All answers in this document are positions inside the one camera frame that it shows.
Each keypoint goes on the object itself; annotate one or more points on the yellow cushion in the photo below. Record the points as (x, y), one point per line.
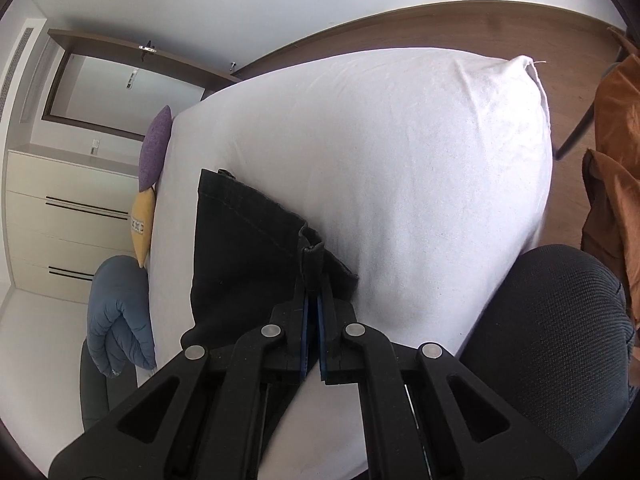
(141, 224)

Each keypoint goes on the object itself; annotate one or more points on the white bed sheet mattress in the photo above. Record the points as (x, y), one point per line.
(426, 171)

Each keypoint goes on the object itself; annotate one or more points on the orange brown cloth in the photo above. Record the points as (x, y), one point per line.
(610, 171)

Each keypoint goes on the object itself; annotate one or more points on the black office chair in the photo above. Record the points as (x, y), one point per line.
(555, 343)

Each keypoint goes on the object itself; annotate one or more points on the dark grey bed headboard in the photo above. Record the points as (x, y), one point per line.
(98, 393)

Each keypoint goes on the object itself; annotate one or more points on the purple cushion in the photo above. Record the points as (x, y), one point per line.
(154, 148)

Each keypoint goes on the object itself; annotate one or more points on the brown framed mirror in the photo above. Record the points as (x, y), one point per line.
(117, 87)

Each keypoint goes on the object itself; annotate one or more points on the cream drawer cabinet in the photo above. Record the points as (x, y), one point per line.
(66, 213)

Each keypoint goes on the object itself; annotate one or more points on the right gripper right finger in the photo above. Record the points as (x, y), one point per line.
(338, 357)

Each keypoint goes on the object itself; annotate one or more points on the black denim pants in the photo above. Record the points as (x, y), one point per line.
(249, 252)

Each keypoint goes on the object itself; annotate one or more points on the blue rolled duvet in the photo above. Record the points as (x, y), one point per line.
(119, 330)

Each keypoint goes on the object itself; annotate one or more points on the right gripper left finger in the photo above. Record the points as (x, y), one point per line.
(292, 318)

